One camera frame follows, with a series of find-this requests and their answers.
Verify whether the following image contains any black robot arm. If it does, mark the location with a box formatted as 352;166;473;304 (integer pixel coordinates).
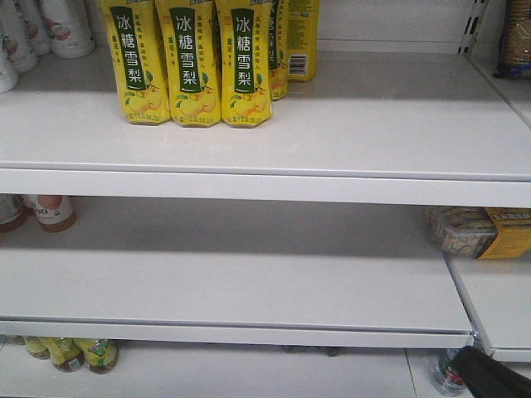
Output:
451;346;530;398

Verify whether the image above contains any yellow pear drink bottle right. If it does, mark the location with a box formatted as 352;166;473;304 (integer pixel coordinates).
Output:
215;0;272;128

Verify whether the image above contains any yellow pear drink bottle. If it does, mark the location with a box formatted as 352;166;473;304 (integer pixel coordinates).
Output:
99;1;171;125
215;0;272;128
155;1;221;128
268;0;288;101

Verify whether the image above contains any yellow pear drink bottle barcode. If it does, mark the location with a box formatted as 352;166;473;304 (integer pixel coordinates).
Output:
287;0;320;82

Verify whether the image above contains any yellow pear drink bottle middle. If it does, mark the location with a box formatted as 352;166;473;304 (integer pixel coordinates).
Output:
155;1;221;128

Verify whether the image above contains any yellow pear drink bottle back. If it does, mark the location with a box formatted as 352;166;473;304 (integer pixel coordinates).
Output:
268;0;288;101

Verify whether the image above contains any yellow biscuit box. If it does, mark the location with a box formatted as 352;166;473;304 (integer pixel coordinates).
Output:
423;206;530;260

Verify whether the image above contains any orange C100 bottle right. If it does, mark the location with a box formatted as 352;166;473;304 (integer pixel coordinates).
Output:
24;195;77;233

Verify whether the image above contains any yellow pear drink bottle left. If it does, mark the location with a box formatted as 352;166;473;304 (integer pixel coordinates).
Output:
99;1;171;125

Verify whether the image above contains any yellow lemon tea bottle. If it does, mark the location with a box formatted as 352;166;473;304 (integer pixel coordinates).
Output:
23;336;50;360
74;338;119;374
39;337;84;372

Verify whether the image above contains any orange juice bottle barcode label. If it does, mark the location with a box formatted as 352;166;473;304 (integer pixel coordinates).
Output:
0;194;27;233

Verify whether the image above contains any clear water bottle green label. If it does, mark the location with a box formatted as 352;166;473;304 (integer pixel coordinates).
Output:
431;348;466;397

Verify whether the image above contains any white peach drink bottle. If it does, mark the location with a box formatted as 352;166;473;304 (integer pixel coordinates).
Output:
1;0;37;73
38;0;95;59

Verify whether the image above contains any brown cracker packet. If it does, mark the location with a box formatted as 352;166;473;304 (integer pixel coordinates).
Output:
497;0;530;79

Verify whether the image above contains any white peach drink bottle left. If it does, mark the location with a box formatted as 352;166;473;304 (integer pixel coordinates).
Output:
1;0;37;73

